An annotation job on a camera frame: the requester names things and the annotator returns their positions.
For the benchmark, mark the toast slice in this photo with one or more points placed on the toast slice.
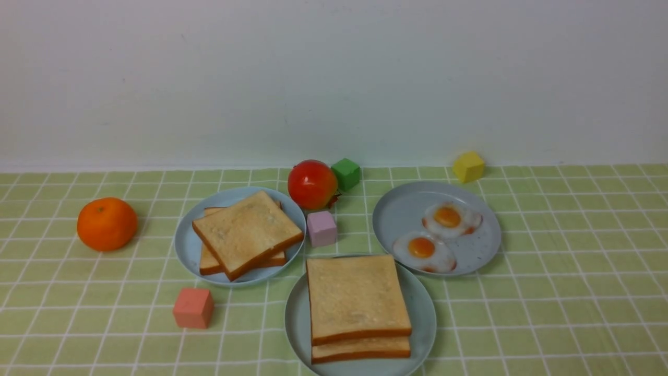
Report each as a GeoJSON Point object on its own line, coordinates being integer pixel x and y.
{"type": "Point", "coordinates": [355, 297]}
{"type": "Point", "coordinates": [209, 265]}
{"type": "Point", "coordinates": [394, 347]}
{"type": "Point", "coordinates": [247, 233]}

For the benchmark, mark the yellow cube block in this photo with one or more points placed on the yellow cube block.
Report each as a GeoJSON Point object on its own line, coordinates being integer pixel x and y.
{"type": "Point", "coordinates": [469, 167]}

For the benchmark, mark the light blue bread plate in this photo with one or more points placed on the light blue bread plate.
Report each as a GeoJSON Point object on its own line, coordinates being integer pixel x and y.
{"type": "Point", "coordinates": [188, 245]}

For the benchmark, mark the pink cube block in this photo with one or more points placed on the pink cube block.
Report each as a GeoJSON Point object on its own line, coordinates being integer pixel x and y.
{"type": "Point", "coordinates": [322, 228]}

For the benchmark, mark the orange mandarin fruit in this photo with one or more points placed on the orange mandarin fruit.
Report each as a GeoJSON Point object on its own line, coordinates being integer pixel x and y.
{"type": "Point", "coordinates": [106, 224]}

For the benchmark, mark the front fried egg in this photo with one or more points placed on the front fried egg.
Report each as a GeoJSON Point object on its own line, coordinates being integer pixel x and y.
{"type": "Point", "coordinates": [422, 251]}

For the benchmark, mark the green cube block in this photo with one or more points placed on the green cube block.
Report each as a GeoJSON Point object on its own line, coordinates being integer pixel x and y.
{"type": "Point", "coordinates": [348, 174]}

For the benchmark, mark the teal empty serving plate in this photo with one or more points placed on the teal empty serving plate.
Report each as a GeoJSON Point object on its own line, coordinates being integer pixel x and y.
{"type": "Point", "coordinates": [421, 310]}

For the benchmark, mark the back fried egg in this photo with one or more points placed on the back fried egg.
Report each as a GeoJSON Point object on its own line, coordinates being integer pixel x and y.
{"type": "Point", "coordinates": [449, 220]}

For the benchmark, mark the red tomato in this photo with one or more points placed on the red tomato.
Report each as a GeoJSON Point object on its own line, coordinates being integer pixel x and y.
{"type": "Point", "coordinates": [313, 185]}

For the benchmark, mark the salmon red cube block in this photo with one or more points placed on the salmon red cube block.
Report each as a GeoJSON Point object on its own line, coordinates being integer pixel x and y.
{"type": "Point", "coordinates": [193, 308]}

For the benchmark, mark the fried egg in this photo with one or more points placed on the fried egg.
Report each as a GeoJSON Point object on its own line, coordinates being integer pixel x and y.
{"type": "Point", "coordinates": [449, 220]}
{"type": "Point", "coordinates": [422, 251]}

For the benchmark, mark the grey-blue egg plate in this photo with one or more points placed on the grey-blue egg plate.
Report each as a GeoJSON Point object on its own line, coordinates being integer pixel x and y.
{"type": "Point", "coordinates": [401, 210]}

